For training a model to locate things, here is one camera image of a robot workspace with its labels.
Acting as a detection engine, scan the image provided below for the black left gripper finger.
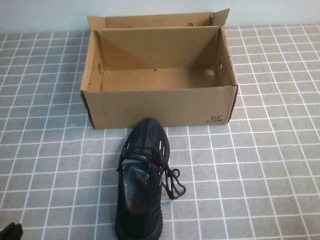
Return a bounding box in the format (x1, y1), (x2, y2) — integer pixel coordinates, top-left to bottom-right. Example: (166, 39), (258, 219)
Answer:
(13, 223), (24, 240)
(0, 221), (16, 240)

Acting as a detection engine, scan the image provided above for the black mesh sneaker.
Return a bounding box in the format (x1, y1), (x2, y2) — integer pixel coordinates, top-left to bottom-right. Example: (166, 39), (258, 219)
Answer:
(114, 117), (187, 240)

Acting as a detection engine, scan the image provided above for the brown cardboard shoe box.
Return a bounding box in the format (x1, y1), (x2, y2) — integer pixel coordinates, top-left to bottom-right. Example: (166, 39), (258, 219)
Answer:
(79, 8), (239, 130)

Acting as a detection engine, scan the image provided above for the grey white-grid tablecloth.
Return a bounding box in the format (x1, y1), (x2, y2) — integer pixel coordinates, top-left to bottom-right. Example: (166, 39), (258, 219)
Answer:
(0, 23), (320, 240)

